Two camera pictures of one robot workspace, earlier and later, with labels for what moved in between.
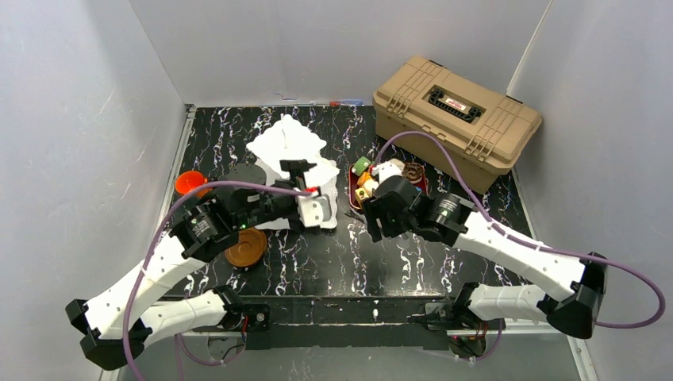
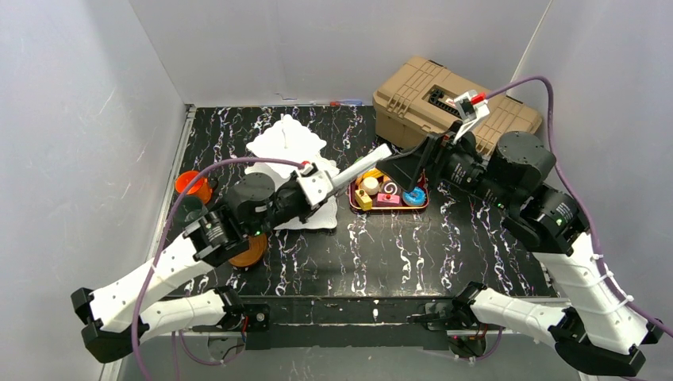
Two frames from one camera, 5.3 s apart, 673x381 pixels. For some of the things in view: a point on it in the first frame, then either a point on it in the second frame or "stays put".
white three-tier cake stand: x=316 y=203 stays put
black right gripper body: x=383 y=213 to x=434 y=159
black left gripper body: x=294 y=201 stays put
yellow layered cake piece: x=360 y=193 stays put
